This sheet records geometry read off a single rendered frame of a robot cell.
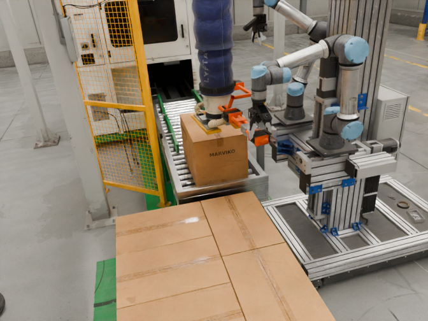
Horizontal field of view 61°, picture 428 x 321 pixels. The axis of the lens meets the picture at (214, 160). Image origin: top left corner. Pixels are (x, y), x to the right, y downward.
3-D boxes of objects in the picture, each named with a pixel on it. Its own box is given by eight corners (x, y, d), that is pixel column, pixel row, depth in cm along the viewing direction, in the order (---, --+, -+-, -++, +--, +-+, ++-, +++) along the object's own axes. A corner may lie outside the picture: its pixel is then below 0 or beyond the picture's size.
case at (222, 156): (184, 156, 325) (179, 113, 306) (227, 148, 332) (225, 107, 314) (197, 190, 273) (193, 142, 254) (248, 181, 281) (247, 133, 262)
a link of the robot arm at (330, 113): (336, 123, 220) (338, 102, 214) (349, 132, 208) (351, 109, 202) (318, 127, 218) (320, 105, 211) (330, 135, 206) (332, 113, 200)
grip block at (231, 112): (222, 119, 218) (221, 109, 216) (237, 116, 221) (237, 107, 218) (227, 123, 211) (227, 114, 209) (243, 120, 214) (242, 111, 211)
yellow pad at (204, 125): (190, 116, 252) (190, 110, 250) (204, 114, 255) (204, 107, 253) (206, 135, 224) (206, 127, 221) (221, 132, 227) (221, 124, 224)
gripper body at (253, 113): (260, 116, 189) (261, 94, 183) (269, 122, 182) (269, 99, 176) (247, 119, 187) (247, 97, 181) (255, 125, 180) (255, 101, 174)
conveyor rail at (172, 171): (151, 112, 473) (149, 98, 464) (155, 111, 474) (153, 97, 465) (179, 213, 273) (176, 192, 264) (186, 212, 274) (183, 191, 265)
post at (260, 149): (256, 196, 359) (255, 99, 312) (262, 195, 360) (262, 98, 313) (258, 200, 353) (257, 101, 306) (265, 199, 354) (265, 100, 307)
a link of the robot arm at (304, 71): (284, 96, 262) (317, 20, 233) (286, 90, 275) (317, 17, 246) (300, 102, 261) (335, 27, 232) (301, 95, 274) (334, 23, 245)
